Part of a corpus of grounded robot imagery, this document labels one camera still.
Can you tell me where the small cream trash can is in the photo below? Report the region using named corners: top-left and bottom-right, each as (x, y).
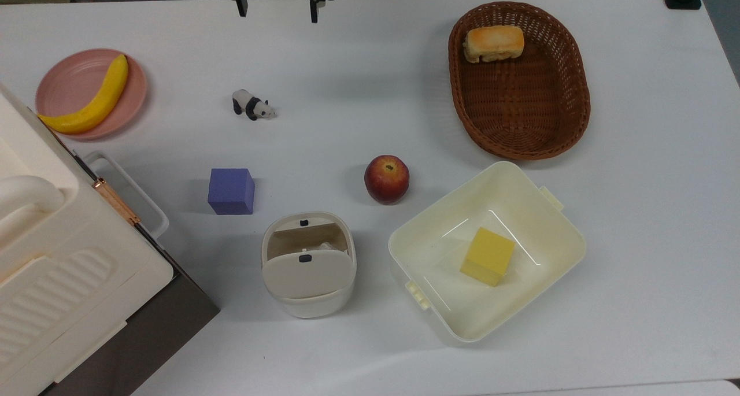
top-left (261, 211), bottom-right (357, 319)

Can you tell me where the panda figurine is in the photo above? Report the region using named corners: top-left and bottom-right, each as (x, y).
top-left (232, 89), bottom-right (277, 121)

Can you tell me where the yellow banana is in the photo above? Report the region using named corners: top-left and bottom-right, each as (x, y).
top-left (38, 54), bottom-right (130, 135)

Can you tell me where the golden bread loaf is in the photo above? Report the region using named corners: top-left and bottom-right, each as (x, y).
top-left (462, 25), bottom-right (526, 64)

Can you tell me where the red apple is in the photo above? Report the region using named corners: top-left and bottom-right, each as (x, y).
top-left (364, 155), bottom-right (410, 205)

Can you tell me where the pink plate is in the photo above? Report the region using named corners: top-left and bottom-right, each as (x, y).
top-left (35, 49), bottom-right (149, 141)

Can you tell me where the purple foam cube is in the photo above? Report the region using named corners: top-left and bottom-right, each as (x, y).
top-left (208, 168), bottom-right (256, 216)

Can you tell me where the copper cabinet latch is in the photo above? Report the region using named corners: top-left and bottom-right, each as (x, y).
top-left (92, 178), bottom-right (142, 227)

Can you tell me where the brown wicker basket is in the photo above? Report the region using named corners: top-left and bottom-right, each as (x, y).
top-left (448, 2), bottom-right (591, 161)

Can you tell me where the cream plastic open box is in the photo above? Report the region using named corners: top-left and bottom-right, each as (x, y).
top-left (388, 161), bottom-right (587, 345)

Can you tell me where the yellow foam cube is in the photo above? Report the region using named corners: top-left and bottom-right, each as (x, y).
top-left (460, 227), bottom-right (516, 287)

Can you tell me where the cream plastic storage cabinet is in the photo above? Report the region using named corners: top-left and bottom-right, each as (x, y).
top-left (0, 84), bottom-right (174, 396)

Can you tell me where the dark brown wooden drawer box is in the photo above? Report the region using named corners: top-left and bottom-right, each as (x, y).
top-left (40, 147), bottom-right (221, 396)

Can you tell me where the white drawer handle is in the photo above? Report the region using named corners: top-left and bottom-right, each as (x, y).
top-left (84, 151), bottom-right (170, 240)

